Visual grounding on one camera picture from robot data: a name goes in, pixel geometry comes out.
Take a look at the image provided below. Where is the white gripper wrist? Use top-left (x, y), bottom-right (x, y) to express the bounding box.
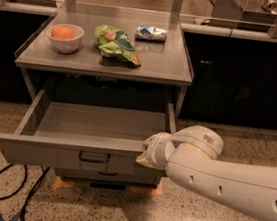
top-left (135, 132), bottom-right (175, 170)

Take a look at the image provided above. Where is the grey top drawer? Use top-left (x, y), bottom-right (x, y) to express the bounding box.
top-left (0, 91), bottom-right (176, 177)

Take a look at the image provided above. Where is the grey drawer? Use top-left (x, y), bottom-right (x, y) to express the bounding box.
top-left (0, 91), bottom-right (176, 177)
top-left (55, 168), bottom-right (161, 187)

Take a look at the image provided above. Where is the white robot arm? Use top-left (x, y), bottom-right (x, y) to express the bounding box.
top-left (136, 125), bottom-right (277, 221)

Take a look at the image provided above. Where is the grey bottom drawer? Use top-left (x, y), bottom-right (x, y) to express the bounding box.
top-left (55, 168), bottom-right (161, 187)

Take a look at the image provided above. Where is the grey drawer cabinet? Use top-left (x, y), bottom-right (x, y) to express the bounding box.
top-left (0, 0), bottom-right (201, 198)

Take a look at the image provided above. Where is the green chip bag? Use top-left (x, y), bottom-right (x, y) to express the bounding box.
top-left (93, 24), bottom-right (141, 68)

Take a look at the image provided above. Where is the silver blue snack bag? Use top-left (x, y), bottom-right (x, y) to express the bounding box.
top-left (135, 25), bottom-right (167, 42)

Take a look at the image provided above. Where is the white bowl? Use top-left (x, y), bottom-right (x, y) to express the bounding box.
top-left (46, 24), bottom-right (85, 54)

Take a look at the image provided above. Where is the orange fruit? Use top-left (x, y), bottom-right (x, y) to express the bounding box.
top-left (51, 26), bottom-right (74, 40)

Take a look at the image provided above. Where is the black floor cable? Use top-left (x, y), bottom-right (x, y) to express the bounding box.
top-left (0, 161), bottom-right (51, 221)

